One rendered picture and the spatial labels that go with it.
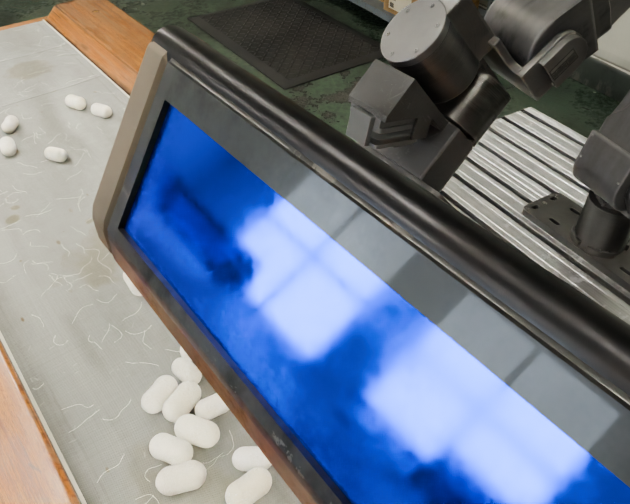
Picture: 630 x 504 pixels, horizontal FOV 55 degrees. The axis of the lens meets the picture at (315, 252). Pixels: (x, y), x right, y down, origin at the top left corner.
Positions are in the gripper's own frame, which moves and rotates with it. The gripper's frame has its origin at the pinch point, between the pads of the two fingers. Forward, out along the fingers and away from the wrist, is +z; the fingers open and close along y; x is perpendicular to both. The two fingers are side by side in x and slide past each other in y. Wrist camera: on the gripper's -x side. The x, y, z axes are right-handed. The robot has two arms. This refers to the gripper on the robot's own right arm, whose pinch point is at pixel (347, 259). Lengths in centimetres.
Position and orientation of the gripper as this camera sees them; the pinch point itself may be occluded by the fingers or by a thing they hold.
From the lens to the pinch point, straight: 54.9
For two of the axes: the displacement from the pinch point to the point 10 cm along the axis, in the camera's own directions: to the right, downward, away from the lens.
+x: 5.2, 2.9, 8.0
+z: -6.0, 7.9, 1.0
